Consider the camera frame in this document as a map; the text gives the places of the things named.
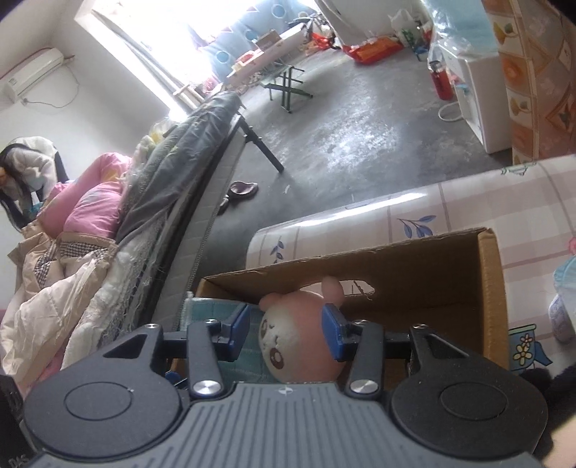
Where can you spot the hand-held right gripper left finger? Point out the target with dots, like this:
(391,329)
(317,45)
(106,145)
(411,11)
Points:
(240,333)

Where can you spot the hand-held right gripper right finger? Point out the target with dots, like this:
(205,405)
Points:
(332,333)

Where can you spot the pink plush toy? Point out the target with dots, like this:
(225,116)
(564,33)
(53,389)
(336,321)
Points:
(292,333)

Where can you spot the cardboard box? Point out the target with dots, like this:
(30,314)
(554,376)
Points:
(427,279)

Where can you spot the teal folded cloth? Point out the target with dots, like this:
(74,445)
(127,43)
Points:
(211,310)

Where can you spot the cream quilt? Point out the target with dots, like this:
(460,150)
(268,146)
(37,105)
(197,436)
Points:
(40,306)

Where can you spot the purple slipper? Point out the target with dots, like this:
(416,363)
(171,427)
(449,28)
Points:
(243,189)

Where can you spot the grey blanket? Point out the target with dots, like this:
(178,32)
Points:
(180,148)

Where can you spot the pink pillow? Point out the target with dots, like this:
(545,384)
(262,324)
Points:
(90,198)

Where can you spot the white green packet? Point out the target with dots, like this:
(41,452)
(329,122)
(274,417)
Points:
(566,276)

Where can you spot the green folding stool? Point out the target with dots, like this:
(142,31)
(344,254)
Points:
(288,87)

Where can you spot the white water dispenser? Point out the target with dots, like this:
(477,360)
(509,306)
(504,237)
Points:
(481,99)

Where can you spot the long folding table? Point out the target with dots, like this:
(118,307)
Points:
(270,54)

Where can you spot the red bag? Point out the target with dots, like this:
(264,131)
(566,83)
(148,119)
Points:
(373,49)

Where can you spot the red children's bicycle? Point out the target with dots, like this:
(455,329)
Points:
(321,40)

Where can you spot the small cardboard carton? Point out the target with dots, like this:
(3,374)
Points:
(267,39)

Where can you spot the blue patterned curtain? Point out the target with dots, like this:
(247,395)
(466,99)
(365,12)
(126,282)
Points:
(252,22)

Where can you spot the white plastic bag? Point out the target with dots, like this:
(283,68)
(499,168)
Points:
(405,27)

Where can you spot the white air conditioner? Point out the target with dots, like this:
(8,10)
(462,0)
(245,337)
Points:
(31,72)

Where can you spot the blue water bottle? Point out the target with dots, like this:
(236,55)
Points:
(459,18)

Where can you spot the black bed frame leg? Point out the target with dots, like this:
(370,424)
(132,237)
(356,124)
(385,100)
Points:
(263,146)

